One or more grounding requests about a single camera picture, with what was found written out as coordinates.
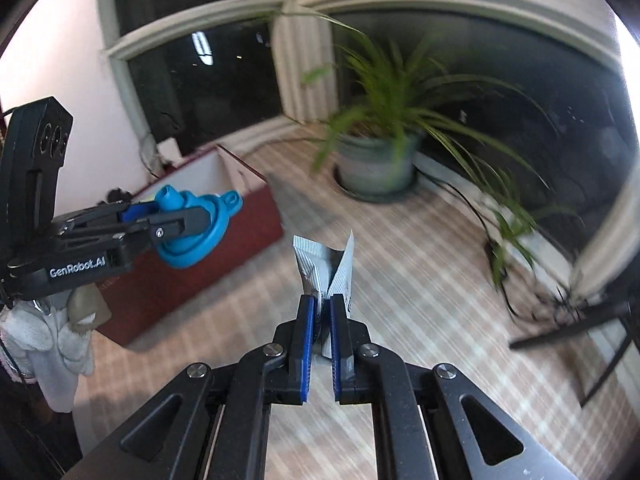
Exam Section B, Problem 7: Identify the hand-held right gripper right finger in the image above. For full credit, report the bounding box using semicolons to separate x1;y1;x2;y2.
329;294;581;480

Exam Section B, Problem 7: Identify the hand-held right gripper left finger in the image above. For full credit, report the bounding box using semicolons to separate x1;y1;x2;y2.
62;294;318;480

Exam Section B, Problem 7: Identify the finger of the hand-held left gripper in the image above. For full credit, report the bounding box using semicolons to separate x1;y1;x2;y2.
59;207;217;263
55;200;161;233

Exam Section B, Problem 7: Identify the blue silicone funnel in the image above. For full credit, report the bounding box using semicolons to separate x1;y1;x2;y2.
152;185;244;270

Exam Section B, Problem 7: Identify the red cardboard box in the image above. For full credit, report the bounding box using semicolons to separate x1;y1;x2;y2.
95;144;285;347

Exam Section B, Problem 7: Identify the silver plastic packet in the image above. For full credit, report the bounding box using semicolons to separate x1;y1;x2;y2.
292;230;357;361

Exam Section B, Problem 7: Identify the grey-green pot saucer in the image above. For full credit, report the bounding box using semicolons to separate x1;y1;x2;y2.
336;170;420;204

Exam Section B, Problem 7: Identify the grey-green flower pot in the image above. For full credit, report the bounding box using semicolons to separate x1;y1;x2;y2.
335;127;423;196

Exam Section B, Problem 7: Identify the black tripod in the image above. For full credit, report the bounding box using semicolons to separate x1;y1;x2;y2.
507;300;636;408

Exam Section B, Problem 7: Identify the green spider plant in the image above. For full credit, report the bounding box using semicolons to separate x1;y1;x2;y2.
245;0;586;291

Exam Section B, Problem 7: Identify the black power cable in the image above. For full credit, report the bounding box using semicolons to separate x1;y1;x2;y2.
417;167;591;321

